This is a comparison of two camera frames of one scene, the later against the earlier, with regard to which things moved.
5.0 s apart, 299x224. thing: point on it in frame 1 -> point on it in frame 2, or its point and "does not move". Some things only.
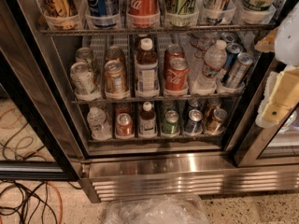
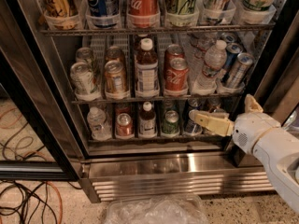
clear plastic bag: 157,209 does not move
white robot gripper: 289,37 -> 251,129
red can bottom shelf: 124,125 does not move
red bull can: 240,70 does not move
